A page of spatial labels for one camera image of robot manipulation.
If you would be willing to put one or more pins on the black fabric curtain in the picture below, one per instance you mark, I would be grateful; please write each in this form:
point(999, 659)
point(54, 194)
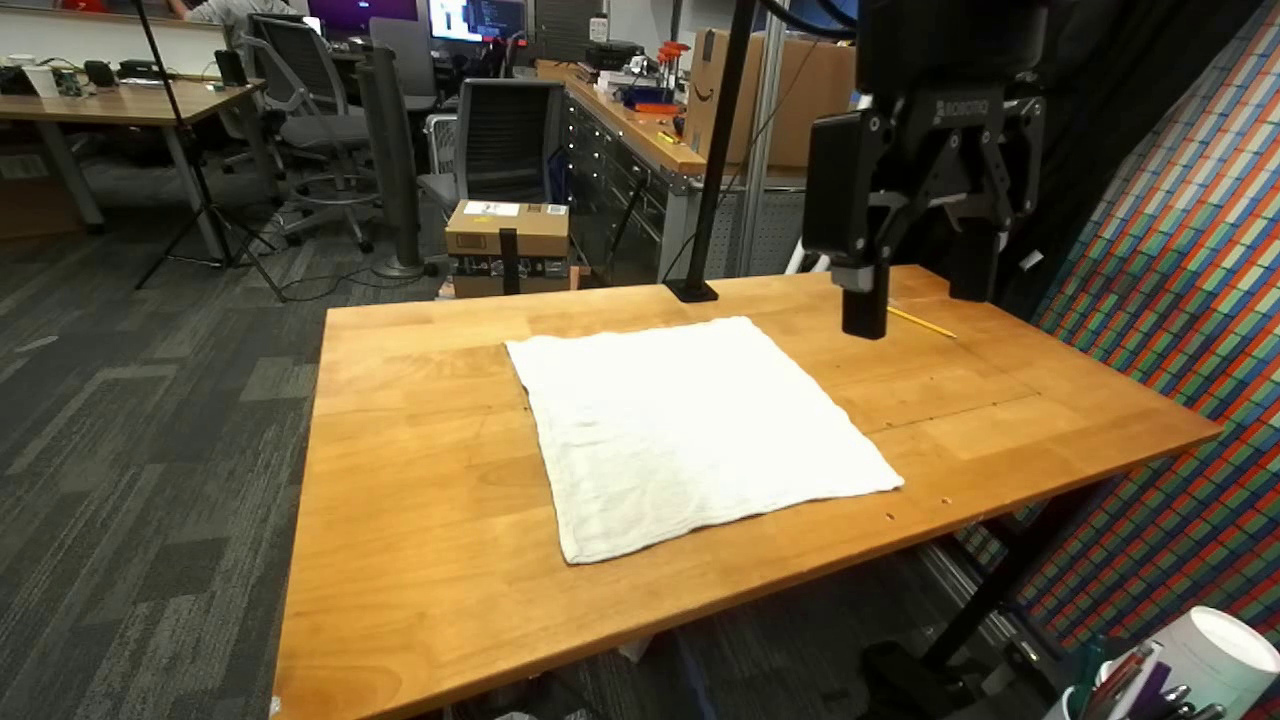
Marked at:
point(1122, 106)

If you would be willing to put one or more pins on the large cardboard box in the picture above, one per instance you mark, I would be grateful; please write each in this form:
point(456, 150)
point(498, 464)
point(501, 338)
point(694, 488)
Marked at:
point(801, 94)

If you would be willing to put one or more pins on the grey drawer cabinet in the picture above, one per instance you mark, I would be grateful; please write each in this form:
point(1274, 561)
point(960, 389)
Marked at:
point(614, 184)

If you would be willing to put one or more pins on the white terry towel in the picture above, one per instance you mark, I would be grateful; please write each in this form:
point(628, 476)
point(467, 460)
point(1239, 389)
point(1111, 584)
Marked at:
point(694, 426)

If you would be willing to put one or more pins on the grey metal upright post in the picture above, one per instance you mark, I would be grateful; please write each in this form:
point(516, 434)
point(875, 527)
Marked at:
point(767, 201)

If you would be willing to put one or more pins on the grey office chair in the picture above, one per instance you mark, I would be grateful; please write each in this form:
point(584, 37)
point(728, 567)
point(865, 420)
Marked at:
point(315, 122)

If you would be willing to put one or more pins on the short black clamp post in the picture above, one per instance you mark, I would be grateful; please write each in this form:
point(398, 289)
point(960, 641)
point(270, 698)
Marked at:
point(508, 262)

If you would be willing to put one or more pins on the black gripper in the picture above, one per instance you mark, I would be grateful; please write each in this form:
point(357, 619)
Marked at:
point(946, 65)

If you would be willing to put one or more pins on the black tripod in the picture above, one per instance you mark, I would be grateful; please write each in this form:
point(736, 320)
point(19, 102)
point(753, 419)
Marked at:
point(168, 102)

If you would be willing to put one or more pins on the yellow pencil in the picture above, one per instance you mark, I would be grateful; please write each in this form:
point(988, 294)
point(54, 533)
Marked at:
point(921, 320)

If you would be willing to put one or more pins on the lit computer monitor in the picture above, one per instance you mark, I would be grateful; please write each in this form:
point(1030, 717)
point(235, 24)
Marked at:
point(467, 17)

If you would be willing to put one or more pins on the black upright pole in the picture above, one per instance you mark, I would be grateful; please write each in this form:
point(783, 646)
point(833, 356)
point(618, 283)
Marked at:
point(722, 144)

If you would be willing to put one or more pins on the multicoloured patterned board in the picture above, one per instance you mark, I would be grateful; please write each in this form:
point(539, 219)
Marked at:
point(1174, 334)

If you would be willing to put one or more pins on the black metal table frame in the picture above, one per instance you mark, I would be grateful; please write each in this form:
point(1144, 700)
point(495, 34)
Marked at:
point(986, 605)

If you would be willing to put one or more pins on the white paper cup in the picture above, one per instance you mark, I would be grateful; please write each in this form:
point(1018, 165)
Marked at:
point(1207, 665)

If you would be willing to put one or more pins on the grey column stand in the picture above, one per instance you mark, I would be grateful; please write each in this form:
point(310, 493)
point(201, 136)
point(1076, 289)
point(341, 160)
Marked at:
point(393, 160)

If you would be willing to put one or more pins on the light wooden desk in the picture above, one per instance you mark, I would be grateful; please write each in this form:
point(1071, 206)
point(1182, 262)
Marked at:
point(123, 102)

